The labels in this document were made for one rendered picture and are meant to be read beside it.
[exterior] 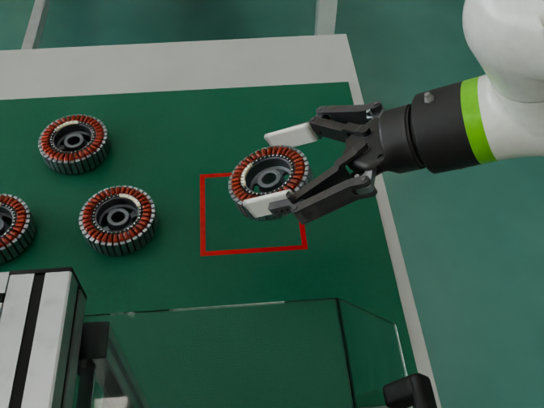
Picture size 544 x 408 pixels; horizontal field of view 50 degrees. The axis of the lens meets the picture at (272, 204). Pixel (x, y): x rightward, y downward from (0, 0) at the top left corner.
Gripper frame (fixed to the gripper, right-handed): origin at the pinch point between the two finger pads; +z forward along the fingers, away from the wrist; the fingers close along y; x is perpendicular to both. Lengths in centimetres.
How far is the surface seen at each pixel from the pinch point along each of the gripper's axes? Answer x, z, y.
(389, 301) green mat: -22.6, -7.9, -6.9
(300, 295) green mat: -16.2, 2.7, -8.6
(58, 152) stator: 9.2, 37.2, 6.4
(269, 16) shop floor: -57, 78, 162
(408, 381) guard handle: 4.2, -22.9, -31.3
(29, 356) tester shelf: 22.2, -3.9, -37.4
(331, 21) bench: -32, 23, 91
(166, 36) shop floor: -37, 111, 139
